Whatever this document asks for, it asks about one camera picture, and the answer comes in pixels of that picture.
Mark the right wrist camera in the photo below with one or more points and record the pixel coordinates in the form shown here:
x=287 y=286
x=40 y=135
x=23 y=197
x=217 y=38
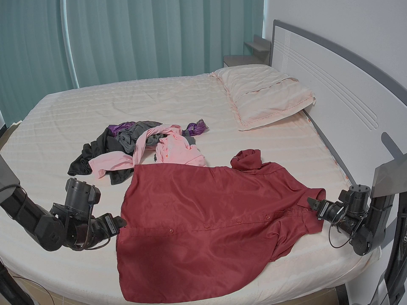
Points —
x=344 y=198

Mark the bed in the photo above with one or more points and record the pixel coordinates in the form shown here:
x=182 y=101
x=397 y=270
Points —
x=95 y=106

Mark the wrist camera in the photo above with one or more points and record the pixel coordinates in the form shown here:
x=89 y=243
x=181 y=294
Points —
x=344 y=198
x=94 y=195

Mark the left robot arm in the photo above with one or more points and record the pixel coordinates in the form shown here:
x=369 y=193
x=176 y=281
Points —
x=31 y=221

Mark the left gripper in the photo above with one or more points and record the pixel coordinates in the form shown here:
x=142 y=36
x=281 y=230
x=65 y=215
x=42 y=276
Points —
x=106 y=226

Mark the blue-green curtain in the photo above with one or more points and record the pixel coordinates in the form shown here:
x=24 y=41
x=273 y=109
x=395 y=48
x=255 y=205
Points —
x=159 y=27
x=28 y=43

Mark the grey bedside table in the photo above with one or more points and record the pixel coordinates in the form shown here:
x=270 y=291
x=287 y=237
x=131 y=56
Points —
x=241 y=59

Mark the dark red shirt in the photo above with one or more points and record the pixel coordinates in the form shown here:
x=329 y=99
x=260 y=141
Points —
x=206 y=218

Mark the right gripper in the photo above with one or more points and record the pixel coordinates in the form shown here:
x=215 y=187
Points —
x=329 y=210

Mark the cream pillow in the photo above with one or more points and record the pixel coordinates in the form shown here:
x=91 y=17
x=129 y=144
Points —
x=264 y=91

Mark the pile of clothes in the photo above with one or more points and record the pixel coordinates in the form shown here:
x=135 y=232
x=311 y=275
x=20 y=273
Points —
x=171 y=151

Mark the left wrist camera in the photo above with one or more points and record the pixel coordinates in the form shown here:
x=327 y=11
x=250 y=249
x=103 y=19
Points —
x=94 y=195

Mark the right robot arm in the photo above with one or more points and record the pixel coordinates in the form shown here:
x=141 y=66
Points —
x=375 y=224

